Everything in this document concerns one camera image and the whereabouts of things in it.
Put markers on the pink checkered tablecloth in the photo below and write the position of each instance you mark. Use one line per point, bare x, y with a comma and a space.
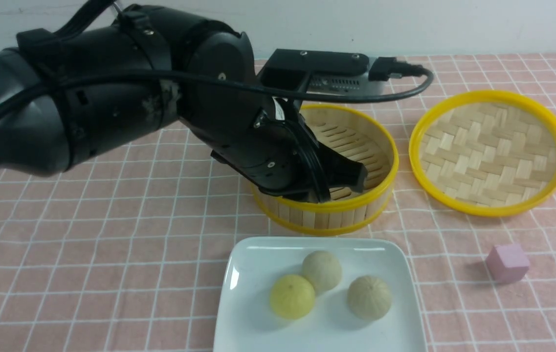
128, 252

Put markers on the yellow steamed bun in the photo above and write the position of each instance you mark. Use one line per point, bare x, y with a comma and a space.
292, 297

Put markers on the white square plate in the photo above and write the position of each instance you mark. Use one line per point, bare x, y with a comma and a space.
245, 322

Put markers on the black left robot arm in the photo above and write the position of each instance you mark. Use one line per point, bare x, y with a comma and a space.
68, 98

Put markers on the yellow rimmed woven steamer lid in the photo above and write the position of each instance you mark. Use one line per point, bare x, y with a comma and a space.
487, 153

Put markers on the pink cube block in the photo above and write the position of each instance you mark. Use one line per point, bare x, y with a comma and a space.
507, 263

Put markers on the beige steamed bun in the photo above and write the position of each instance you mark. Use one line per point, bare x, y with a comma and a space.
369, 298

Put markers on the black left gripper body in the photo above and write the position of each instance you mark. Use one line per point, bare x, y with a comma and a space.
263, 138

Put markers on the yellow rimmed bamboo steamer basket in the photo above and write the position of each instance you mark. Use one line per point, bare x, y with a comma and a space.
360, 138

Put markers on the white steamed bun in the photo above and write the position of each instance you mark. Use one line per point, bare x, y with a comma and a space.
323, 270

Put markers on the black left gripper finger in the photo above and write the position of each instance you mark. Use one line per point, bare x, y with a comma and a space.
333, 170

